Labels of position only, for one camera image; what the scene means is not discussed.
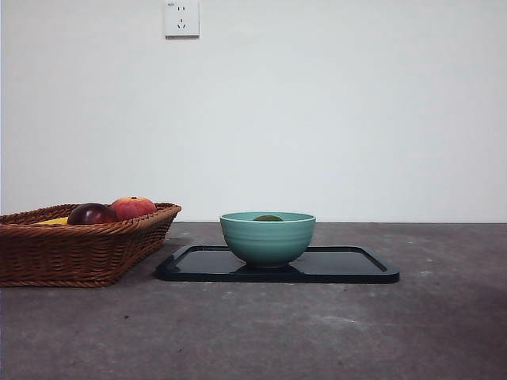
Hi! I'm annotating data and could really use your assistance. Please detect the white wall socket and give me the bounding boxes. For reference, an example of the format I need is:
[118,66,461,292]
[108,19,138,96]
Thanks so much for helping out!
[164,0,200,40]

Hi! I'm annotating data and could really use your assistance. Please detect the brown wicker basket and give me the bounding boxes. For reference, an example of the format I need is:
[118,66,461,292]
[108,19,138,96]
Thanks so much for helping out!
[0,202,182,288]

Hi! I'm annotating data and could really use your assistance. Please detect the teal ribbed bowl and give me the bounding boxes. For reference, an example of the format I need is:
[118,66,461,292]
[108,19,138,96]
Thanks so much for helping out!
[219,211,317,270]

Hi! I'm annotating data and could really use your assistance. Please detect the red peach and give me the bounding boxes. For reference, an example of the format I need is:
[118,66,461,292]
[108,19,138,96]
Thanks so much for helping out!
[109,196,158,221]

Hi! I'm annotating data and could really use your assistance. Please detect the dark purple plum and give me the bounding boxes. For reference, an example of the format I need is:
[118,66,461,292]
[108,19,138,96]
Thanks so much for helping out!
[67,203,119,226]

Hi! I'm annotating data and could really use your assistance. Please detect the black rectangular tray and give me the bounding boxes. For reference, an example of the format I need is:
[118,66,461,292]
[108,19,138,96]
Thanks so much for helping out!
[154,244,400,284]

